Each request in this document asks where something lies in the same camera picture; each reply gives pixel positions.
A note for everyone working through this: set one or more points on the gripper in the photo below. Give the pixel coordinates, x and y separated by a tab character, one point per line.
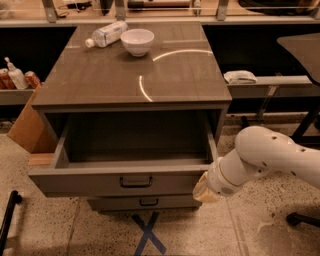
219	183

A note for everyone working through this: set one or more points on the grey top drawer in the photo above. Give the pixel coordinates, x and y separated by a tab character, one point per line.
90	164

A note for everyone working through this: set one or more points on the grey drawer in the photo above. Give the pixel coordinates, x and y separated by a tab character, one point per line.
107	204
90	164

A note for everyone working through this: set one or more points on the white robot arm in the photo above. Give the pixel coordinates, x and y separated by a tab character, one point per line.
258	151

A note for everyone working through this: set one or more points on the grey drawer cabinet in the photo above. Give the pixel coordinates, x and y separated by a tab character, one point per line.
178	77

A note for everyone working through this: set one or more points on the grey lower drawer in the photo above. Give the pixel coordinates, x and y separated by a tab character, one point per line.
107	204

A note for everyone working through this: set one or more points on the blue tape cross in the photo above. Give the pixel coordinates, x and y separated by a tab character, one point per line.
148	234

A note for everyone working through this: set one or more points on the black office chair base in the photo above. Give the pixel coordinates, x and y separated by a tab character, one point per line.
294	219

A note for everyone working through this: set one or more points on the folded white cloth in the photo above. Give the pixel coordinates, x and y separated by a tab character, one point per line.
240	77

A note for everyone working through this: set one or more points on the grey right shelf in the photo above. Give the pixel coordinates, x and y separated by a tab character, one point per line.
275	86

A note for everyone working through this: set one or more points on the grey shelf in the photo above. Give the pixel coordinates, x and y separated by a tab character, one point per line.
275	86
10	97

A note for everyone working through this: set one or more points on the white ceramic bowl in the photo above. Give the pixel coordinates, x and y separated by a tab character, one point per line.
137	42

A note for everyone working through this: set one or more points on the dark side table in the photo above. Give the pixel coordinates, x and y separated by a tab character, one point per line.
306	49

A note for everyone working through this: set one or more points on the brown cardboard box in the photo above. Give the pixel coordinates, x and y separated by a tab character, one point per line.
31	134

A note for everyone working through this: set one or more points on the clear plastic water bottle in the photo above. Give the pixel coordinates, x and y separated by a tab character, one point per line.
107	35

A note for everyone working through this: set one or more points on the black leg at left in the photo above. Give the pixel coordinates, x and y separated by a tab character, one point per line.
14	199

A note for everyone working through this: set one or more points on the red soda can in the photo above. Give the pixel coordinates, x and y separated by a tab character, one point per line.
32	79

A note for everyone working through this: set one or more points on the grey left shelf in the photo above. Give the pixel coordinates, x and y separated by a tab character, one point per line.
10	97

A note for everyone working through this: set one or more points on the white pump bottle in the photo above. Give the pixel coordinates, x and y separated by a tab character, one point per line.
16	75

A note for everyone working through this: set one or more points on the red can at edge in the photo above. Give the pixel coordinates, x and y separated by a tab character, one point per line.
5	78

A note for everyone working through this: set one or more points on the black lower drawer handle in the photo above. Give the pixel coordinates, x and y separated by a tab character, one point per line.
148	203

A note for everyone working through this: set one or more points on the black drawer handle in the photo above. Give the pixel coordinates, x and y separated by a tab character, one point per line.
148	203
135	182

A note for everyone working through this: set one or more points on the black top drawer handle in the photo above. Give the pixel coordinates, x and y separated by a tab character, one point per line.
135	182

